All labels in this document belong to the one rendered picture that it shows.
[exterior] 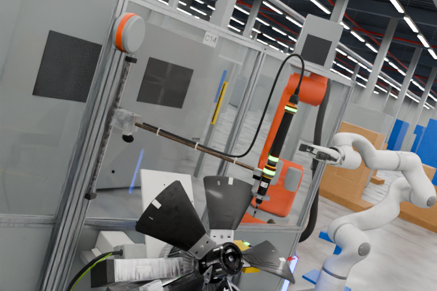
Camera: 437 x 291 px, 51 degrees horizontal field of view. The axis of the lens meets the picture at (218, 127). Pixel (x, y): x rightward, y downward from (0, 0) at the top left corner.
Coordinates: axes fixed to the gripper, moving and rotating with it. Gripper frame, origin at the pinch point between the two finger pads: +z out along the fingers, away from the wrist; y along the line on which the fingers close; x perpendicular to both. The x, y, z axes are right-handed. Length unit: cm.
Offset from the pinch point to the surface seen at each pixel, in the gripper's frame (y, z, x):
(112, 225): 70, 33, -69
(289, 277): -10, -2, -50
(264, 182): -0.9, 20.3, -14.9
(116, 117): 51, 59, -12
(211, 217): 13.3, 26.5, -36.5
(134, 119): 46, 53, -11
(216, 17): 570, -353, 100
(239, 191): 14.0, 15.7, -25.1
